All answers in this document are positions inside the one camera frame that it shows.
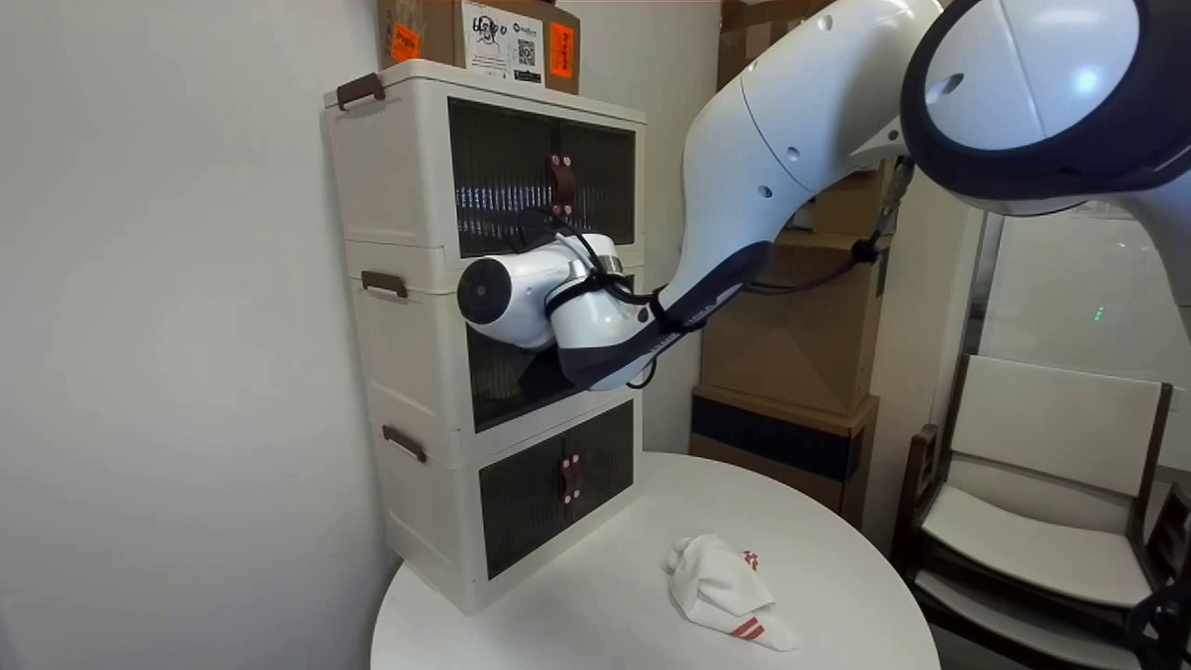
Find large plain cardboard box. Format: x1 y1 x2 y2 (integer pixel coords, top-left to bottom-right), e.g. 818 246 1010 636
696 233 893 421

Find dark brown base box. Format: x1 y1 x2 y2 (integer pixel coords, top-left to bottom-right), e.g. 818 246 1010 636
689 383 883 526

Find white three-tier storage cabinet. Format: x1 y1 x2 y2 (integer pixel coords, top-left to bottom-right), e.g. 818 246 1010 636
319 57 650 616

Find white cloth with red stripes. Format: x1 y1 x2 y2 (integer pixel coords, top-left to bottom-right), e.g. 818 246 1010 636
663 531 804 655

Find cardboard box with cutout opening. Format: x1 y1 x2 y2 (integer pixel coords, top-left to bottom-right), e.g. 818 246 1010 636
787 158 899 251

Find narrow tall cardboard box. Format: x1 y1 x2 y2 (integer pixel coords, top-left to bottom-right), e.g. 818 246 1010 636
716 0 813 88

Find labelled cardboard box orange stickers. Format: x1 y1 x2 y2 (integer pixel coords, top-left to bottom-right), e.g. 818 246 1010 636
375 0 583 95

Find white cushioned dark wooden chair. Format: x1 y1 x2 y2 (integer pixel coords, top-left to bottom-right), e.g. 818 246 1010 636
888 354 1182 670

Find brown cabinet side handle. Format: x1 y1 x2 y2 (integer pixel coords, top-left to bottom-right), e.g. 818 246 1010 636
331 70 388 110
357 268 411 301
381 424 432 464

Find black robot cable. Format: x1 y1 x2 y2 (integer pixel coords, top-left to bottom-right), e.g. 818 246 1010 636
739 153 922 301

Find grey metal door frame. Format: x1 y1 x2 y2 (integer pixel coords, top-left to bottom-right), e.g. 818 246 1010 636
962 209 1004 414

